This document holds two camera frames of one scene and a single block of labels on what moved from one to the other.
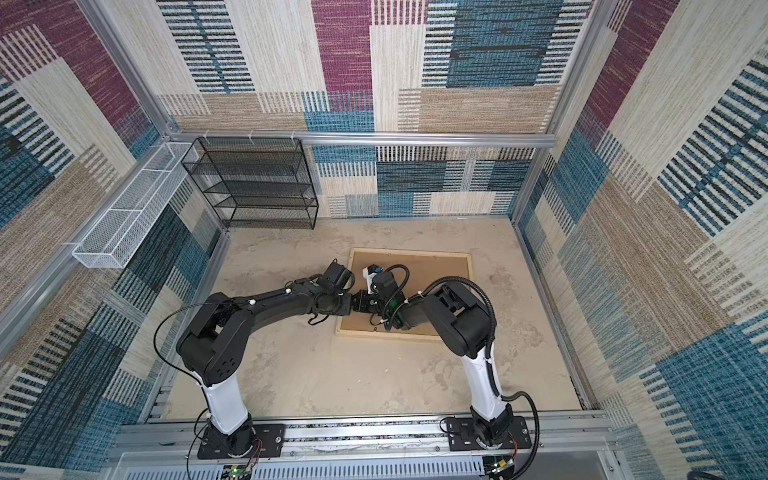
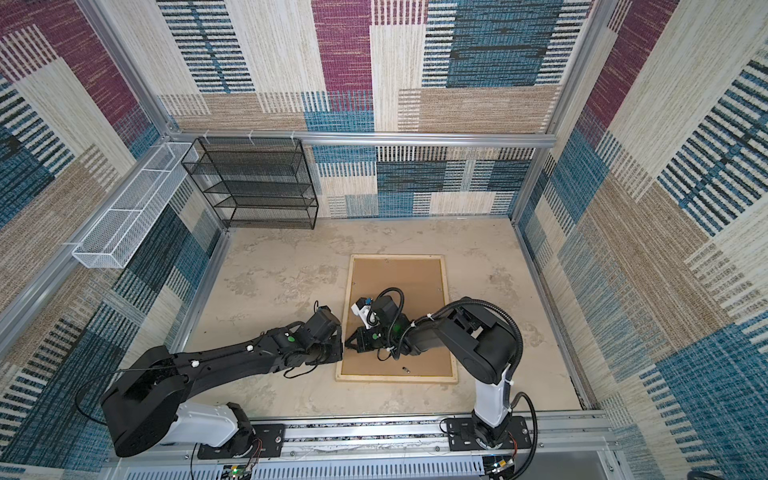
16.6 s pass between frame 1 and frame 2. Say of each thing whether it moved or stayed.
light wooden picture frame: moved
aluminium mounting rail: stayed
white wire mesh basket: stayed
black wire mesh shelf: stayed
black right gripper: moved
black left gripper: moved
